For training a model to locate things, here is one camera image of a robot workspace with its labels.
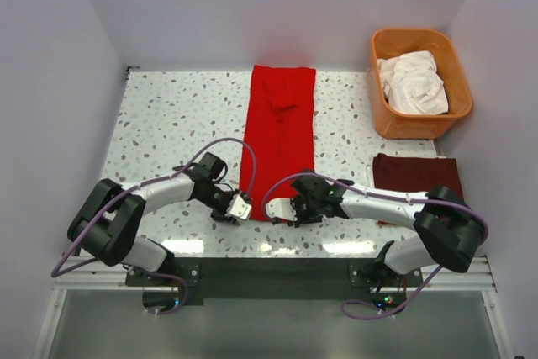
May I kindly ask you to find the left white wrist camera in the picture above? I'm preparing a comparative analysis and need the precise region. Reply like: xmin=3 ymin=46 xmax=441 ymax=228
xmin=226 ymin=193 xmax=252 ymax=221

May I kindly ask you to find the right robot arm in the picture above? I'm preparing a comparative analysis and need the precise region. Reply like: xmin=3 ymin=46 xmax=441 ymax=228
xmin=277 ymin=172 xmax=488 ymax=286

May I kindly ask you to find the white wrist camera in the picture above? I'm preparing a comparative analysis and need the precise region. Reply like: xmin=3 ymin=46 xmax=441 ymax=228
xmin=226 ymin=193 xmax=252 ymax=221
xmin=265 ymin=198 xmax=297 ymax=224

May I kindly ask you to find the bright red t shirt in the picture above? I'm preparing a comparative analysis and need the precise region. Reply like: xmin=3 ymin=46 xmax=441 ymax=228
xmin=240 ymin=65 xmax=316 ymax=221

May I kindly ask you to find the white crumpled t shirt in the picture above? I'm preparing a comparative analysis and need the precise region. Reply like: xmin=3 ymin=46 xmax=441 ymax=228
xmin=377 ymin=50 xmax=449 ymax=115

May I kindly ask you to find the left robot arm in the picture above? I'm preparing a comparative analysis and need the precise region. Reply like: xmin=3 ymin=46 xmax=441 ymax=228
xmin=67 ymin=152 xmax=239 ymax=285

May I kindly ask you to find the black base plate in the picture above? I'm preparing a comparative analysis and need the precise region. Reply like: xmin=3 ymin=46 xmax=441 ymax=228
xmin=125 ymin=258 xmax=423 ymax=309

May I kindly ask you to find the white folded t shirt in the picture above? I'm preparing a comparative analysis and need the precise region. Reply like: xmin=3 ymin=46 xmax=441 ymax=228
xmin=366 ymin=165 xmax=375 ymax=187

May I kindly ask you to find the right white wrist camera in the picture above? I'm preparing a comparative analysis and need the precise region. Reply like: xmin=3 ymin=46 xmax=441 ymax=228
xmin=265 ymin=198 xmax=297 ymax=224

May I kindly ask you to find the orange plastic basket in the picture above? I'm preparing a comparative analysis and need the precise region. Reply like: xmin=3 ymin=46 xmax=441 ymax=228
xmin=367 ymin=28 xmax=473 ymax=140

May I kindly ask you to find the dark red folded t shirt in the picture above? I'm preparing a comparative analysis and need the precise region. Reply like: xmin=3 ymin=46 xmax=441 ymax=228
xmin=372 ymin=153 xmax=464 ymax=199

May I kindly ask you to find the aluminium rail frame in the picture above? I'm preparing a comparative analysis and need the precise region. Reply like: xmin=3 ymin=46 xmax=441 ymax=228
xmin=31 ymin=224 xmax=514 ymax=359

